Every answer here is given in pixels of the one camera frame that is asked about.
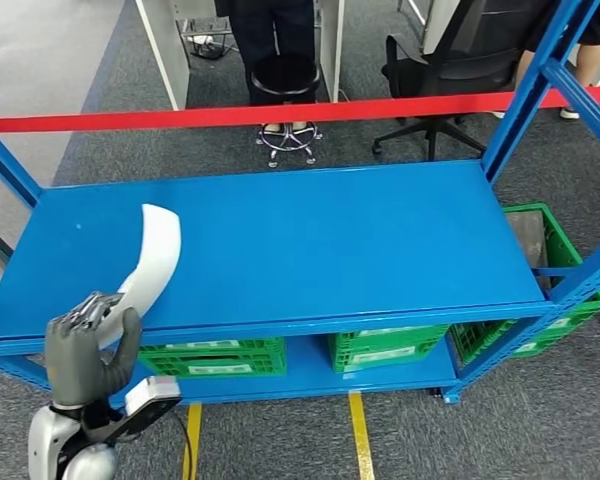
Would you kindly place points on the black office chair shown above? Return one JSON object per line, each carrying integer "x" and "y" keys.
{"x": 450, "y": 66}

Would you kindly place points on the person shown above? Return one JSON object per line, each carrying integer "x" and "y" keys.
{"x": 587, "y": 66}
{"x": 260, "y": 33}

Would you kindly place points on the blue metal shelf rack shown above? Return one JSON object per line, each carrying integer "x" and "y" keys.
{"x": 300, "y": 238}

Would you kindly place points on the red barrier tape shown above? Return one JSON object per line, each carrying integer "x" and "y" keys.
{"x": 205, "y": 118}

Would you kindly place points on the white power strip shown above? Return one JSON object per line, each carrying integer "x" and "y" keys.
{"x": 200, "y": 40}

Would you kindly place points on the white desk panel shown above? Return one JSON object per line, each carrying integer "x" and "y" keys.
{"x": 440, "y": 23}

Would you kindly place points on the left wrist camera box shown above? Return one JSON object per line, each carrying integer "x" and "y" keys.
{"x": 152, "y": 394}

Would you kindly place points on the grey plastic liner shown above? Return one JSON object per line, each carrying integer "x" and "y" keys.
{"x": 525, "y": 242}

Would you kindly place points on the green plastic crate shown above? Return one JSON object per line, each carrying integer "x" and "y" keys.
{"x": 560, "y": 248}
{"x": 380, "y": 351}
{"x": 210, "y": 361}

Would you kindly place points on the white curved plastic part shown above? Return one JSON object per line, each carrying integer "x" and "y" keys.
{"x": 155, "y": 258}

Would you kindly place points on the white office desk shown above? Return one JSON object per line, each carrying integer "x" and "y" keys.
{"x": 167, "y": 53}

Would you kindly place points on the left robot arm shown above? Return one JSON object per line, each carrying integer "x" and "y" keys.
{"x": 50, "y": 437}

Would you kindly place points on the black round stool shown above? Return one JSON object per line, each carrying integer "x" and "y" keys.
{"x": 285, "y": 74}

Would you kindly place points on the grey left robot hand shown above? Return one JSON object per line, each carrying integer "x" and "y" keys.
{"x": 80, "y": 364}

